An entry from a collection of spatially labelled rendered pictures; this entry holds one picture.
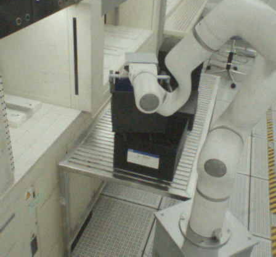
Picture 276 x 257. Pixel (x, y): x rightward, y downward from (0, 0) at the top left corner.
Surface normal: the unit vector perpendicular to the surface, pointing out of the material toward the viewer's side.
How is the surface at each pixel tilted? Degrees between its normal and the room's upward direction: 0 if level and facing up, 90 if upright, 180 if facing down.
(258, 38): 89
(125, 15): 90
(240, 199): 0
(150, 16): 90
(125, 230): 0
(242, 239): 0
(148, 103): 90
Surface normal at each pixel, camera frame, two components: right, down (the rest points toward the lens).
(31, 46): -0.29, 0.47
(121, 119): 0.08, 0.51
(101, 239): 0.07, -0.86
